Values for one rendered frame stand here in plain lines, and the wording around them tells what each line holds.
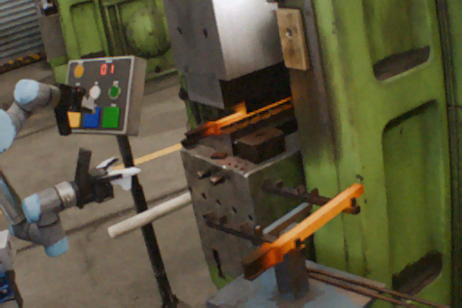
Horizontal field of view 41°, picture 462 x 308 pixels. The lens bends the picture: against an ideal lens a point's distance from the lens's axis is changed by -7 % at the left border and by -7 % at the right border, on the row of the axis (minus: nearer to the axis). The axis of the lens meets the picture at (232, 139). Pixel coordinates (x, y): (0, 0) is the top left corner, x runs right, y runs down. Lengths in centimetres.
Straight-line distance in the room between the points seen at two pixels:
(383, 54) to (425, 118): 29
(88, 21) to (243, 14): 503
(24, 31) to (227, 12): 813
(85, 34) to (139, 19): 59
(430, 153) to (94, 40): 521
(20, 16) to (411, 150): 831
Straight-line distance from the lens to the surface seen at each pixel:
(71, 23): 680
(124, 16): 684
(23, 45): 992
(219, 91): 197
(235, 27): 191
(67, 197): 184
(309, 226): 149
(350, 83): 173
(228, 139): 202
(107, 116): 238
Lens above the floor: 167
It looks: 20 degrees down
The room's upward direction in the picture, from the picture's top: 11 degrees counter-clockwise
